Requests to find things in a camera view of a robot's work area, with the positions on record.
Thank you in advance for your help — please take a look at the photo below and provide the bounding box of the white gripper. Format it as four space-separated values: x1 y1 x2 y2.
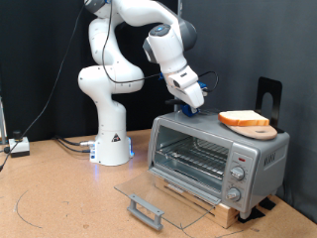
163 64 206 115

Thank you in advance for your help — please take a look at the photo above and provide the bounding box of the slice of white bread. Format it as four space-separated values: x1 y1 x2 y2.
218 110 270 127

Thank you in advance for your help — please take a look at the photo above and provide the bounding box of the silver oven knob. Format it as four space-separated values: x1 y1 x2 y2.
225 186 243 202
230 165 247 181

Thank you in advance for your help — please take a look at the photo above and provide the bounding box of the silver toaster oven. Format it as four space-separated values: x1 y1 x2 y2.
147 109 291 219

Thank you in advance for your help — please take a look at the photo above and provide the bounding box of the round wooden cutting board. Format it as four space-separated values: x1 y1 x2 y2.
224 122 278 141

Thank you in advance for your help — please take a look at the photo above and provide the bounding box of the black metal bookend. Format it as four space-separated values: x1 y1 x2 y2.
255 76 285 134

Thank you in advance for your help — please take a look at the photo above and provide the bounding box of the vertical aluminium pole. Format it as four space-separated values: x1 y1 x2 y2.
173 0 183 112

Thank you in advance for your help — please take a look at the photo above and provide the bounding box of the wooden slatted crate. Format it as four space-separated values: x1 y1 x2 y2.
155 175 241 229

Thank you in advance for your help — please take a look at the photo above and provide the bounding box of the black foam pad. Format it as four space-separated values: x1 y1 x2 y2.
259 196 277 211
237 206 266 224

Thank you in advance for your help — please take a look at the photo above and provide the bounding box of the white power adapter box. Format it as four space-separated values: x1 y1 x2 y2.
8 130 31 159

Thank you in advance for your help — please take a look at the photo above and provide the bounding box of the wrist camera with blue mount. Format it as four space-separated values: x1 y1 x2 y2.
197 80 209 97

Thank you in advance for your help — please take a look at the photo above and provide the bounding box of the black camera cable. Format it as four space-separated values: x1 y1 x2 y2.
101 0 220 93

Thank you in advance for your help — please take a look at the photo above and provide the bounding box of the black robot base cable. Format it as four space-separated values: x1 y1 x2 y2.
56 140 93 154
53 134 97 147

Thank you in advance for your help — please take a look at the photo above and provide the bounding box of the long black hanging cable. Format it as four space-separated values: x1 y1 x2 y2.
0 3 86 173

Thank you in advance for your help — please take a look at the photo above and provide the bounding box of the thin aluminium frame post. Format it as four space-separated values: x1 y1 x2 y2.
0 97 8 146

